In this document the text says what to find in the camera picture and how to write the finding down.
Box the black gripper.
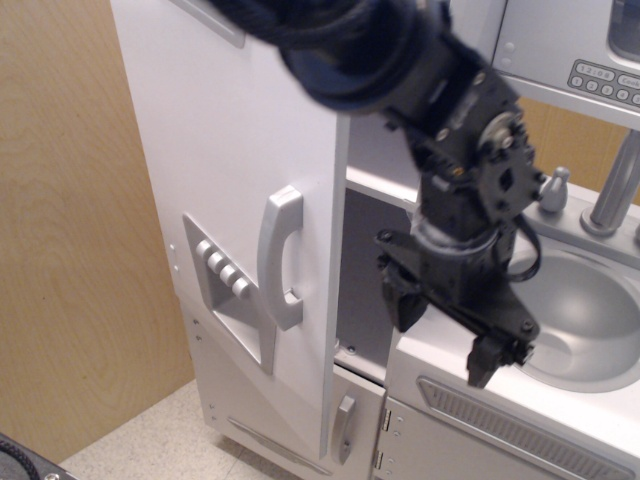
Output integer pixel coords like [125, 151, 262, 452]
[374, 219, 540, 388]

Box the silver fridge door handle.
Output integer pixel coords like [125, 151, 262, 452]
[257, 185, 304, 331]

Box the white toy fridge door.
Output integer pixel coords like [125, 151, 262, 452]
[108, 0, 351, 459]

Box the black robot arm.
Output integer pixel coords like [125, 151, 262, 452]
[216, 1, 544, 388]

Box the grey oven vent panel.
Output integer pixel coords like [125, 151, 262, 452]
[416, 376, 636, 479]

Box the upper brass cabinet hinge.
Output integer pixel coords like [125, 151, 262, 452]
[381, 409, 391, 431]

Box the brass cabinet hinge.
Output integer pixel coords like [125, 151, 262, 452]
[381, 409, 391, 431]
[374, 450, 384, 470]

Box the silver toy sink basin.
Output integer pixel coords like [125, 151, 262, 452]
[512, 250, 639, 393]

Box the lower brass cabinet hinge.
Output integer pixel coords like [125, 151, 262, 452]
[374, 450, 384, 470]

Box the white toy kitchen cabinet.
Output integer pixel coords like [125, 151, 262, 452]
[332, 0, 640, 480]

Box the white lower freezer door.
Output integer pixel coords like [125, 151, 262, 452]
[179, 299, 389, 480]

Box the grey toy faucet knob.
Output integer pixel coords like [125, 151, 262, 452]
[539, 166, 570, 214]

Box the silver toy faucet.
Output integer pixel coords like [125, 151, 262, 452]
[580, 129, 639, 237]

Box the silver ice dispenser panel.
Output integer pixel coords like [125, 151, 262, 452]
[183, 213, 276, 375]

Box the black case at corner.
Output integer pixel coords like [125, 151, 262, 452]
[1, 434, 76, 480]

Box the silver freezer door handle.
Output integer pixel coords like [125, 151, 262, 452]
[331, 395, 356, 465]

